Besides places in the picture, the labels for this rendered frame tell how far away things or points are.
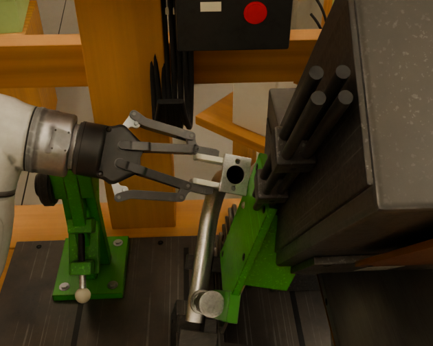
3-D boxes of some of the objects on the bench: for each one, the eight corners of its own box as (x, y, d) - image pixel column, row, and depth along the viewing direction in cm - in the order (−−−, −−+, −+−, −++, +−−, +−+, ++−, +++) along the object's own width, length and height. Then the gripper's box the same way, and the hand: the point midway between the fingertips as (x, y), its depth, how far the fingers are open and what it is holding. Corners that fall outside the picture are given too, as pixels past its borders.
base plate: (660, 417, 87) (666, 410, 86) (-47, 450, 83) (-51, 444, 82) (529, 230, 120) (533, 223, 118) (18, 248, 116) (16, 241, 114)
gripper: (62, 202, 71) (237, 231, 76) (84, 85, 73) (254, 120, 78) (65, 204, 79) (225, 230, 83) (85, 97, 80) (240, 128, 85)
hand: (216, 173), depth 80 cm, fingers closed on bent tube, 3 cm apart
